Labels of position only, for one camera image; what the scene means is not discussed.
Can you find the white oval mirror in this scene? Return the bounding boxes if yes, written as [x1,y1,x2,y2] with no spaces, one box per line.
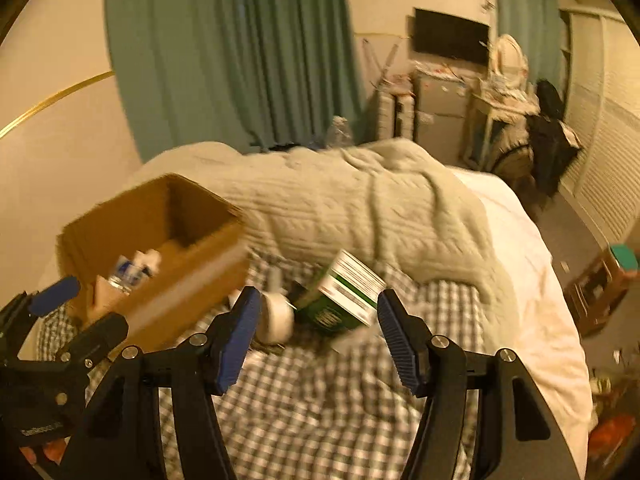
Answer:
[492,34,530,78]

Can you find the white tape roll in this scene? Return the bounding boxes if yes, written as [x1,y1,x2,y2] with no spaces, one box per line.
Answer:
[257,290,296,343]

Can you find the person's left hand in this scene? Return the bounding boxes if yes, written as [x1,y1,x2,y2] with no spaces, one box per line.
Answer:
[27,439,67,467]

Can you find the white dressing table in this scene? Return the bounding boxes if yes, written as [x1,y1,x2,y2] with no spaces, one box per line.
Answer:
[462,85,541,171]

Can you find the wide teal curtain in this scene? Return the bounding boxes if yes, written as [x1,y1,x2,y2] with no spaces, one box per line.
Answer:
[104,0,368,161]

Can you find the white floor appliance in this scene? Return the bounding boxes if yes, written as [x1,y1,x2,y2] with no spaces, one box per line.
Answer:
[377,91,416,138]

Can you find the wooden stool teal cushion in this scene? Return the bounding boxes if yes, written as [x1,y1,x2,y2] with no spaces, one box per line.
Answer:
[565,245,640,336]

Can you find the black wall television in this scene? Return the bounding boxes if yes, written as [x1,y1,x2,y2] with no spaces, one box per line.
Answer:
[412,7,491,67]

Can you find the white louvred wardrobe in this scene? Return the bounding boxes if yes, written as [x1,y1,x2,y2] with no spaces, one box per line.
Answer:
[560,7,640,246]

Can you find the orange bag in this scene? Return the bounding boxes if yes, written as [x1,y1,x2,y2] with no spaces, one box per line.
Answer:
[590,412,623,461]

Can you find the grey mini fridge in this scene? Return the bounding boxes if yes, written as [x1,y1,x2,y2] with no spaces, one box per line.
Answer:
[412,70,473,163]

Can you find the white duvet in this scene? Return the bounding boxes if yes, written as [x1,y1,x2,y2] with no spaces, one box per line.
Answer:
[450,167,593,480]

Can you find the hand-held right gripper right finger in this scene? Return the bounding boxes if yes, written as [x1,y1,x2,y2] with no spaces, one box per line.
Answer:
[377,289,568,480]

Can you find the clear blue-label plastic bottle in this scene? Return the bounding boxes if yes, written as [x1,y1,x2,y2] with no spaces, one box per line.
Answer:
[107,255,151,293]

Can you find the brown cardboard box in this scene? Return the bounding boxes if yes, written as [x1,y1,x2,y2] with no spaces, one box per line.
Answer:
[56,172,251,351]

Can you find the black jacket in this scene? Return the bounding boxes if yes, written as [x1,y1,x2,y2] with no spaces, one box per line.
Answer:
[527,115,583,196]

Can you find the cream knit blanket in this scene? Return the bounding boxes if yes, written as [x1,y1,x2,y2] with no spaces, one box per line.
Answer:
[142,137,496,301]

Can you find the green paper box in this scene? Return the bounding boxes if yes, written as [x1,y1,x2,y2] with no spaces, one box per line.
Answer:
[295,249,388,333]

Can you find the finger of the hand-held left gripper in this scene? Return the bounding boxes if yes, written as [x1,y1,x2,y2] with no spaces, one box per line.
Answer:
[59,312,130,367]
[0,276,82,322]

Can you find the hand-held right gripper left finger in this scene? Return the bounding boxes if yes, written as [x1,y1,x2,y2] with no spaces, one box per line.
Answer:
[60,286,263,480]

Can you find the wooden pole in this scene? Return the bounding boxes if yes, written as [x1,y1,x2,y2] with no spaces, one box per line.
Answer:
[365,40,401,91]

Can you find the narrow teal curtain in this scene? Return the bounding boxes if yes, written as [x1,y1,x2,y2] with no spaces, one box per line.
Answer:
[492,0,560,86]

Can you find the checkered bed sheet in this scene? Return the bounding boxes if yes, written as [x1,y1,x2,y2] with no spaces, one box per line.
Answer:
[37,255,488,480]

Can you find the black backpack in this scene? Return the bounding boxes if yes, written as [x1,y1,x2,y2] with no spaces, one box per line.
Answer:
[536,80,563,121]

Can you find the chair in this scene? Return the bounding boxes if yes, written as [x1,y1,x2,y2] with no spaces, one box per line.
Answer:
[492,125,533,181]

